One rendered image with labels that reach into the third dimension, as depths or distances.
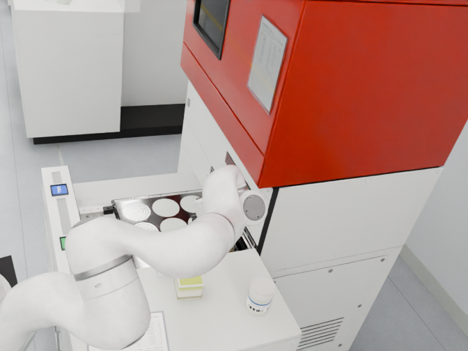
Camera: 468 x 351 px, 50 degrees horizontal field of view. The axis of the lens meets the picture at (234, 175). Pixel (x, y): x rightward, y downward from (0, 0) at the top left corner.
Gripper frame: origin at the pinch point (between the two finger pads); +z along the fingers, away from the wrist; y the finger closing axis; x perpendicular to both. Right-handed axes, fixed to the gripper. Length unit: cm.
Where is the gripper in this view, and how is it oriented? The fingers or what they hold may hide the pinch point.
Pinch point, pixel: (198, 216)
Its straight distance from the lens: 146.4
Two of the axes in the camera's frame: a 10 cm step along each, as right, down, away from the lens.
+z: -4.8, 1.4, 8.7
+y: 3.5, 9.4, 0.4
